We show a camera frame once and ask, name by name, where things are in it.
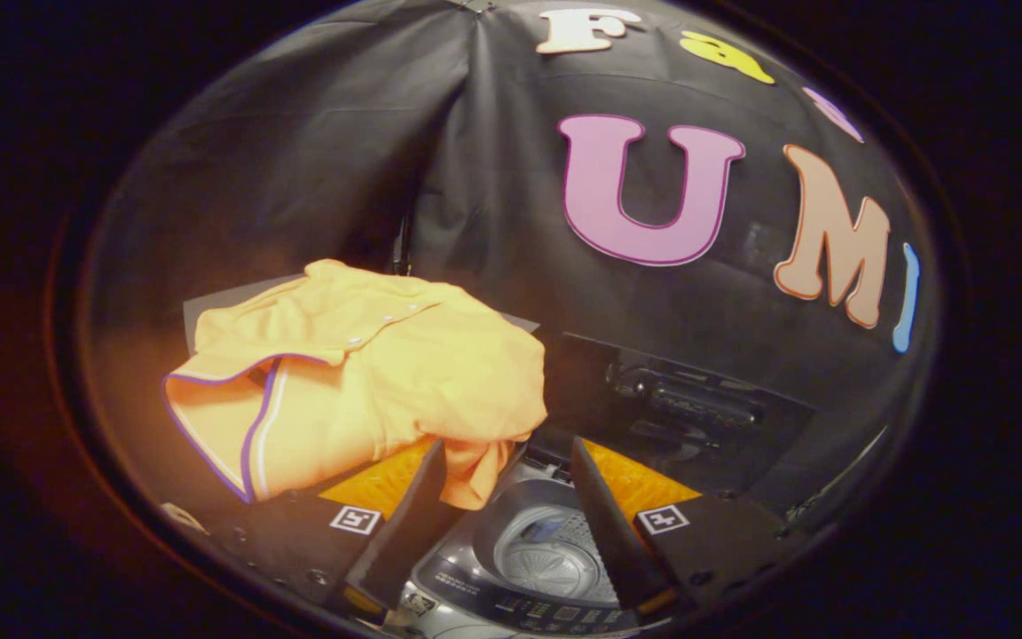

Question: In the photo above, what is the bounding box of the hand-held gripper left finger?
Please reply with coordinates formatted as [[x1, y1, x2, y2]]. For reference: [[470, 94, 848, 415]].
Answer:
[[209, 439, 463, 622]]

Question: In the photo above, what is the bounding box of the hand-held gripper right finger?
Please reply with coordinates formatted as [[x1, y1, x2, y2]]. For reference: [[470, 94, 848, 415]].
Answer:
[[570, 437, 809, 618]]

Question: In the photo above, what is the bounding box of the grey washing machine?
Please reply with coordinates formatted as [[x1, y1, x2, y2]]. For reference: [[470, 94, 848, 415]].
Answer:
[[396, 453, 654, 639]]

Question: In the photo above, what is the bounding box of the orange polo shirt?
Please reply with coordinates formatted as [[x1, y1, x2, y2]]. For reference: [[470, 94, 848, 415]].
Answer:
[[162, 259, 549, 511]]

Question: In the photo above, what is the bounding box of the black backdrop pole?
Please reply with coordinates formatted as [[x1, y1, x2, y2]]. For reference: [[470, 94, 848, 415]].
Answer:
[[391, 204, 414, 276]]

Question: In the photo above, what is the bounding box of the cabinet with white door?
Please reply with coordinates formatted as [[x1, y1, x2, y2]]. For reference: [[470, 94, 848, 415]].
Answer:
[[181, 273, 543, 356]]

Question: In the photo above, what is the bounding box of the black backdrop cloth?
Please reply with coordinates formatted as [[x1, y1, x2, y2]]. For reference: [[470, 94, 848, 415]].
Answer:
[[90, 0, 938, 533]]

